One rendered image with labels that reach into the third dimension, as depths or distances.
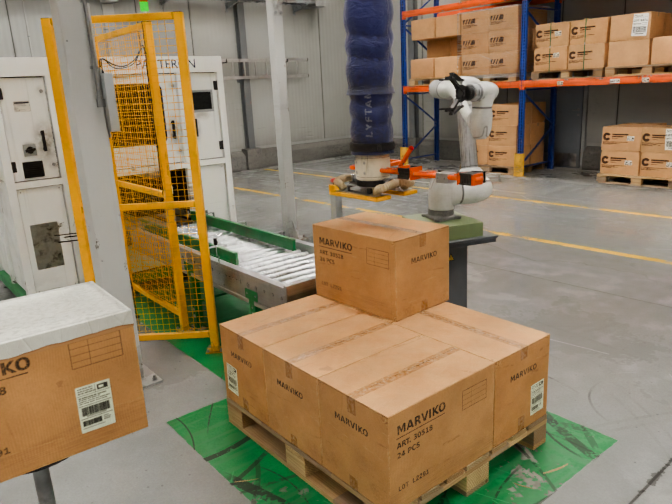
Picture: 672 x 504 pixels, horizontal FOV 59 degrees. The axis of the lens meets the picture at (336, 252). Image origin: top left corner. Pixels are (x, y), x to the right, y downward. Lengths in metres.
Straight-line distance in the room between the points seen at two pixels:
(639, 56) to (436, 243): 7.35
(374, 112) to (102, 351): 1.67
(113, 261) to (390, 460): 2.02
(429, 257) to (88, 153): 1.86
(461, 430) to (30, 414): 1.52
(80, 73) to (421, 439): 2.44
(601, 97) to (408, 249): 9.09
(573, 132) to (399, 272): 9.26
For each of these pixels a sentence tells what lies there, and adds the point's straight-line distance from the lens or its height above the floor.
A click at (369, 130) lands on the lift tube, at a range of 2.91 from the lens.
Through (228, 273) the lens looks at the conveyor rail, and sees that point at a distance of 3.81.
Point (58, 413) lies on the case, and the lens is 1.95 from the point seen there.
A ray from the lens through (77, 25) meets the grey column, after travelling 3.46.
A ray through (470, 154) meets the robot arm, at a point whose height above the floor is 1.21.
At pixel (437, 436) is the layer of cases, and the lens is 2.36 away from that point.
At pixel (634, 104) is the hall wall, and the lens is 11.43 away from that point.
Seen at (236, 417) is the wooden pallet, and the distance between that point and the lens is 3.15.
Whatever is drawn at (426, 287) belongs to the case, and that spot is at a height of 0.66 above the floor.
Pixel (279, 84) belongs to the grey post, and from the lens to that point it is 6.51.
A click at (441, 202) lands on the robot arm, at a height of 0.95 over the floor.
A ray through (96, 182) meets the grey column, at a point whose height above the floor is 1.21.
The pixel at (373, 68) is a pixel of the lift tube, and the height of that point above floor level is 1.71.
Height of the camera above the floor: 1.63
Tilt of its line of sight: 15 degrees down
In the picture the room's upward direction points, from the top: 3 degrees counter-clockwise
